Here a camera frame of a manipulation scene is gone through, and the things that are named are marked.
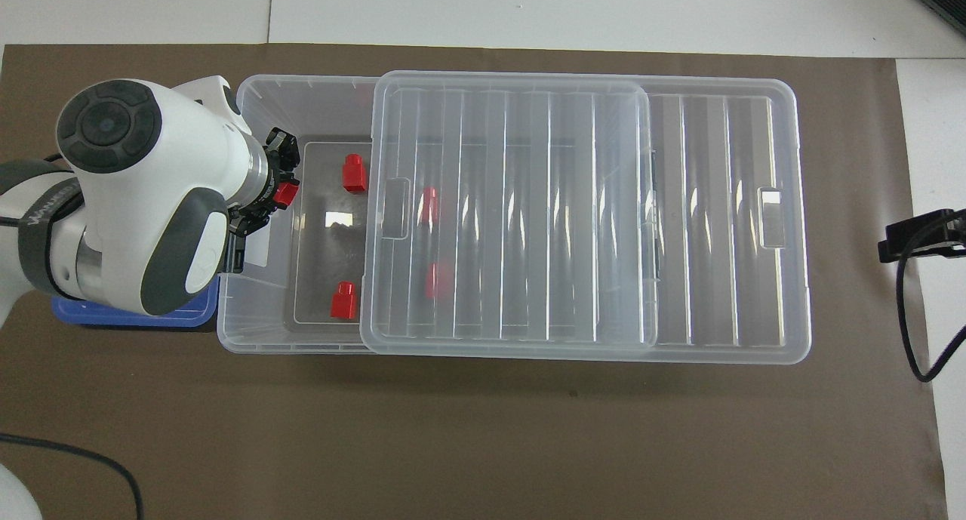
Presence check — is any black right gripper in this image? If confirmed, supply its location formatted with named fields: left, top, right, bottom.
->
left=879, top=209, right=966, bottom=263

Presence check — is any brown table mat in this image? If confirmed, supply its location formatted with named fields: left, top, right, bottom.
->
left=0, top=43, right=948, bottom=520

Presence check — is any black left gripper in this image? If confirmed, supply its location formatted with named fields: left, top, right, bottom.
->
left=226, top=127, right=302, bottom=239

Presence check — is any clear plastic storage box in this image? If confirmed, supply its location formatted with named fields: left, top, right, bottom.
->
left=217, top=73, right=659, bottom=354

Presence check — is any clear plastic box lid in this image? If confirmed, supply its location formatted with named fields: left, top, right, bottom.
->
left=360, top=70, right=813, bottom=365

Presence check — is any white box label sticker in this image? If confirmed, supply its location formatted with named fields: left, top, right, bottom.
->
left=243, top=232, right=273, bottom=269

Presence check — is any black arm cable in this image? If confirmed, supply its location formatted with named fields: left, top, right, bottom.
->
left=0, top=432, right=145, bottom=520
left=897, top=214, right=966, bottom=384

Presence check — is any blue plastic tray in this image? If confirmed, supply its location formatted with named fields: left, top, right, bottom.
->
left=51, top=275, right=221, bottom=329

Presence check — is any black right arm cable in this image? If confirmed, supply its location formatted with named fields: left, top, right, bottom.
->
left=897, top=214, right=966, bottom=384

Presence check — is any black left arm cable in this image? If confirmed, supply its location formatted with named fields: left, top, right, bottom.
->
left=0, top=432, right=145, bottom=520

